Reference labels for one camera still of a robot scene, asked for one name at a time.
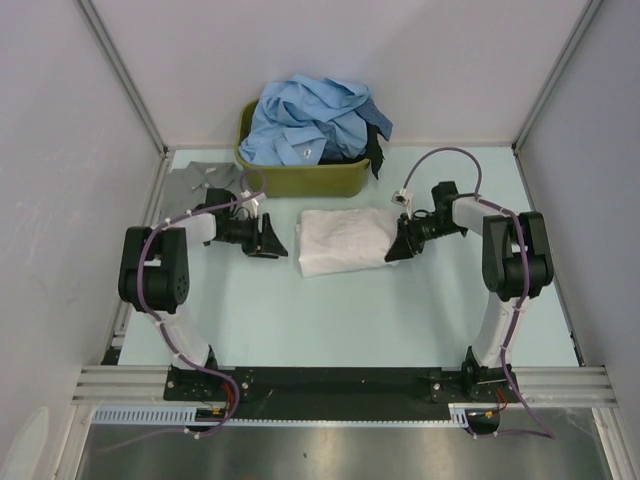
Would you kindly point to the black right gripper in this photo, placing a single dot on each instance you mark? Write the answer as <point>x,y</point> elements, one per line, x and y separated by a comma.
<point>407,240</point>

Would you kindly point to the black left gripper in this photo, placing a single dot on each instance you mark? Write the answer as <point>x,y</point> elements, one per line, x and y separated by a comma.
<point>264,244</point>

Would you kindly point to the white long sleeve shirt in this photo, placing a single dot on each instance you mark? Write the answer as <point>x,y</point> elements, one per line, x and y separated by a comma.
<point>340,241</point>

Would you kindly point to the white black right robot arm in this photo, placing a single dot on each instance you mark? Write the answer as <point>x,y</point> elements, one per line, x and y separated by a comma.
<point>516,264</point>

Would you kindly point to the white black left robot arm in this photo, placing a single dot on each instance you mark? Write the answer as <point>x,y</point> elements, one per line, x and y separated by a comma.
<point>154,276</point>

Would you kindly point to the light blue long sleeve shirt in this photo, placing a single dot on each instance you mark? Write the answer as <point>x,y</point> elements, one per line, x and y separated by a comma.
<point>302,120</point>

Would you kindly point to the folded grey polo shirt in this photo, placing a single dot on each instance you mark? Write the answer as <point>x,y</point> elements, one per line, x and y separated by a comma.
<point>186,188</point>

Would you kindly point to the olive green plastic basket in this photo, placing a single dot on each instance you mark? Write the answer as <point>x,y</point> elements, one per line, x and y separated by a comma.
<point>332,180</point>

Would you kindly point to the black garment in basket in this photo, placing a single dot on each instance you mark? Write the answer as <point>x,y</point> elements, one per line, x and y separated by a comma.
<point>373,151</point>

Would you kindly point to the dark blue patterned shirt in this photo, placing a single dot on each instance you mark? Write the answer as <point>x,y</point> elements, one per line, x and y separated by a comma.
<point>370,113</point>

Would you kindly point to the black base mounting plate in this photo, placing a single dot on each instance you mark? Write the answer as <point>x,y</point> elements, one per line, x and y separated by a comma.
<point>342,394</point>

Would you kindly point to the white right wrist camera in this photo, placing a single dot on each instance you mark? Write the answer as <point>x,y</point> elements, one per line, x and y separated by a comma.
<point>404,198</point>

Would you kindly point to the white slotted cable duct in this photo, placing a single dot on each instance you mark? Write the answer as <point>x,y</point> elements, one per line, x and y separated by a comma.
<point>193,417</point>

